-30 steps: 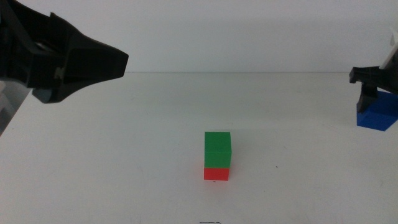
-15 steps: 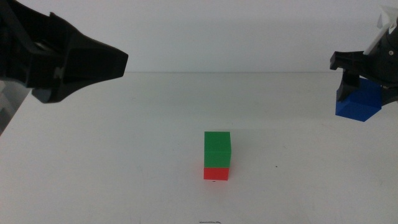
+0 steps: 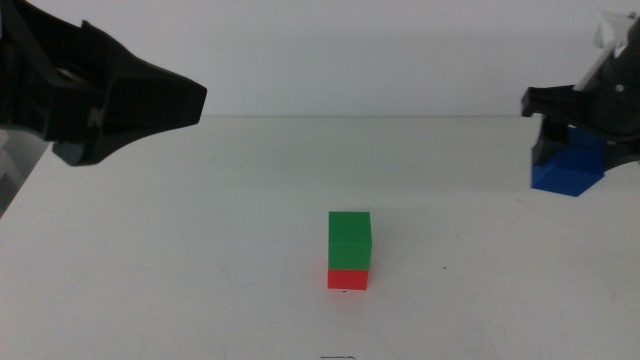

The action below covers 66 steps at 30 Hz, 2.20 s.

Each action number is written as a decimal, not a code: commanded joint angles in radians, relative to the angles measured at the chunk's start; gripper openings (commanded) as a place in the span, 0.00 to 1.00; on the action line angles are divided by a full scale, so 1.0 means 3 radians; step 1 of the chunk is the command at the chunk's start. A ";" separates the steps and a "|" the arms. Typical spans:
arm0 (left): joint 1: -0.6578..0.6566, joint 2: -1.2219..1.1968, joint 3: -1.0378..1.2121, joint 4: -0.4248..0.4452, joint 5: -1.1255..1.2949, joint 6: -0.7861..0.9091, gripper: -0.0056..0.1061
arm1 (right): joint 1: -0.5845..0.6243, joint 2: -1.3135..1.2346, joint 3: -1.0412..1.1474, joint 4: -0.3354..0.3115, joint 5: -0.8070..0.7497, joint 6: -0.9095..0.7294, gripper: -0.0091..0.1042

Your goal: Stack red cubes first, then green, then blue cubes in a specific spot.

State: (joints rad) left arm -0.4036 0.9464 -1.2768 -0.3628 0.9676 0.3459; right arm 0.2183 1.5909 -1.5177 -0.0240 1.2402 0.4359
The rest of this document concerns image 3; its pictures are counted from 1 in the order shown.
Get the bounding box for blue cube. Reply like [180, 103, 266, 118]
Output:
[530, 127, 606, 198]

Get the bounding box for green cube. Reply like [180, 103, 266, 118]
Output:
[327, 210, 373, 272]

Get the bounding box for red cube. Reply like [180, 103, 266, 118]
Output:
[326, 268, 370, 292]

